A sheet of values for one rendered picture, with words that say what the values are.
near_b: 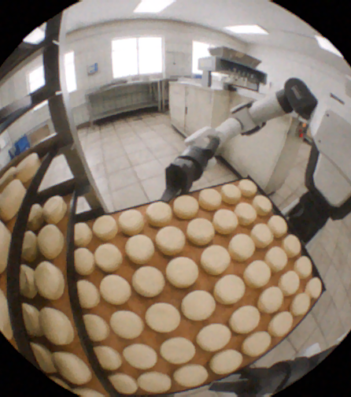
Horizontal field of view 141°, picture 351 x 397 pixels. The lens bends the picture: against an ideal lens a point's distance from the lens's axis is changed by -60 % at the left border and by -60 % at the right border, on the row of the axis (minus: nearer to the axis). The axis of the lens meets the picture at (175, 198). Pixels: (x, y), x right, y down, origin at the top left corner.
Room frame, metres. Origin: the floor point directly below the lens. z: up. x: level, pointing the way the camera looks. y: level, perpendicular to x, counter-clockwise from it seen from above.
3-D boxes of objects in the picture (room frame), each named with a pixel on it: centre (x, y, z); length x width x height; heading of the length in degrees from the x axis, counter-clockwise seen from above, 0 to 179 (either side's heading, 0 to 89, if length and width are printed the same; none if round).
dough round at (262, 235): (0.12, -0.17, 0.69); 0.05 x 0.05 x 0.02
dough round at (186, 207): (0.20, -0.02, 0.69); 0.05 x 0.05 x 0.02
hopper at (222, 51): (1.66, -0.61, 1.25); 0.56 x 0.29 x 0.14; 110
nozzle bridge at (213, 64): (1.66, -0.61, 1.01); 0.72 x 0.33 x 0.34; 110
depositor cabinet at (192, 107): (2.10, -0.45, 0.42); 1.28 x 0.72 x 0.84; 20
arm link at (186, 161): (0.32, -0.03, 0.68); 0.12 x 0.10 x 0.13; 155
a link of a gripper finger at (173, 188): (0.24, 0.01, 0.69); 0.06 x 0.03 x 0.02; 155
